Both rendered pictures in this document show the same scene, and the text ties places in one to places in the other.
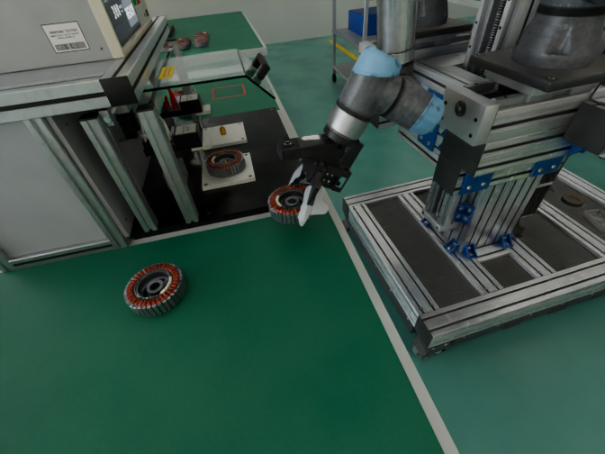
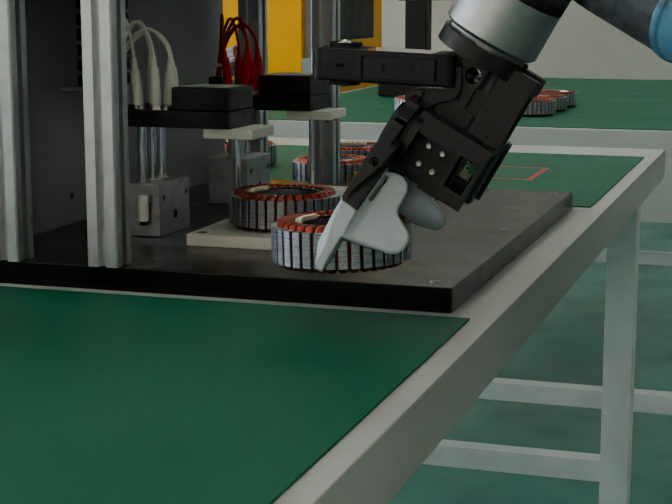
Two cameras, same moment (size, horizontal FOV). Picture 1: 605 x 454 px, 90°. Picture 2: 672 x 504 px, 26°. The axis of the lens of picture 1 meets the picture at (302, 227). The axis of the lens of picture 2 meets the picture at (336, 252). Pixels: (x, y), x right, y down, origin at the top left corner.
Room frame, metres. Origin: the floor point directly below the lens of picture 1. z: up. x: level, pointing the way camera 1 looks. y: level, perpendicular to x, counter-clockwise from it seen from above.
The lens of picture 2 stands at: (-0.46, -0.51, 1.01)
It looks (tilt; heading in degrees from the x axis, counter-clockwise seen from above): 10 degrees down; 28
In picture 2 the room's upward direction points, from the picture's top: straight up
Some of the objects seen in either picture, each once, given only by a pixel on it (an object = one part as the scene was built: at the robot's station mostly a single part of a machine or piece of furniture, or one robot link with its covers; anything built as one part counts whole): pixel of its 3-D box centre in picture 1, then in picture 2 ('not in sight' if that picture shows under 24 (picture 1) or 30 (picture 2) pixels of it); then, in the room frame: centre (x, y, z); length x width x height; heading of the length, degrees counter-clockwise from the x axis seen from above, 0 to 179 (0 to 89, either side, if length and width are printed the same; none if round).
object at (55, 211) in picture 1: (22, 203); not in sight; (0.52, 0.57, 0.91); 0.28 x 0.03 x 0.32; 100
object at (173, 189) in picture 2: (176, 173); (153, 204); (0.77, 0.35, 0.80); 0.07 x 0.05 x 0.06; 10
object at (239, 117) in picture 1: (222, 156); (310, 229); (0.91, 0.24, 0.76); 0.64 x 0.47 x 0.02; 10
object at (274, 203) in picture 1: (292, 203); (341, 240); (0.55, 0.02, 0.82); 0.11 x 0.11 x 0.04
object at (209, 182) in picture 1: (228, 170); (285, 231); (0.79, 0.21, 0.78); 0.15 x 0.15 x 0.01; 10
